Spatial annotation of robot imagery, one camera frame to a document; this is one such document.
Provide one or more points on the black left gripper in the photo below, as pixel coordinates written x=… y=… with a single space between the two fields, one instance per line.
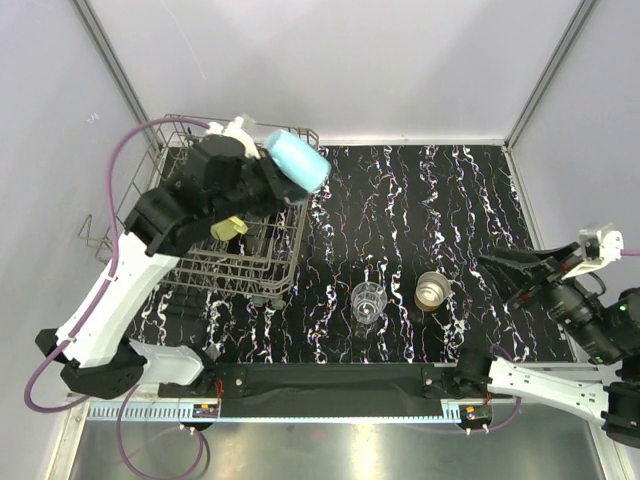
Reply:
x=282 y=186

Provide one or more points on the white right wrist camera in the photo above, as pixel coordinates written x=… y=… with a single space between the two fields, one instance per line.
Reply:
x=598 y=246

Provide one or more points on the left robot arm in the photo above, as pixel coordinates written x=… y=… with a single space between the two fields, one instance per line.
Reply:
x=224 y=175

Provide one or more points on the grey wire dish rack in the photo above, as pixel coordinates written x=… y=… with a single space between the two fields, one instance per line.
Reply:
x=259 y=264

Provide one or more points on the black marble pattern mat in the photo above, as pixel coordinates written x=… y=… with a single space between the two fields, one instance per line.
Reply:
x=387 y=215

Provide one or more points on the brown metal cup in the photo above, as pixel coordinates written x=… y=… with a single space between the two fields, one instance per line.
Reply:
x=432 y=289

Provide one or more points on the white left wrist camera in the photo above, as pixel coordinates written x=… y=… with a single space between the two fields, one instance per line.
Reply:
x=234 y=136

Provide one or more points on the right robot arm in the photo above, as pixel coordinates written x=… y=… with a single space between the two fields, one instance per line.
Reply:
x=613 y=407

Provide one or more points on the clear glass cup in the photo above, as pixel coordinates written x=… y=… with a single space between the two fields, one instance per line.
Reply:
x=368 y=301

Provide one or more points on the white slotted cable duct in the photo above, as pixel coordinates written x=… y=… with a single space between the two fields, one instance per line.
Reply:
x=172 y=411

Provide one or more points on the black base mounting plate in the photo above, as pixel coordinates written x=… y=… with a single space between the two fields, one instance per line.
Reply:
x=332 y=391

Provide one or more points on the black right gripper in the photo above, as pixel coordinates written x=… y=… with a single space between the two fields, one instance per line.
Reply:
x=509 y=269

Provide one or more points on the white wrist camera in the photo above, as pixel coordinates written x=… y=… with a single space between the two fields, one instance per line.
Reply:
x=234 y=136
x=598 y=246

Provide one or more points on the paper cup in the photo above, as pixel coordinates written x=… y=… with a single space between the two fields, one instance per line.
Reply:
x=228 y=229

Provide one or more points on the blue mug cream inside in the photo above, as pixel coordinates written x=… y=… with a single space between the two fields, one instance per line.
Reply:
x=297 y=160

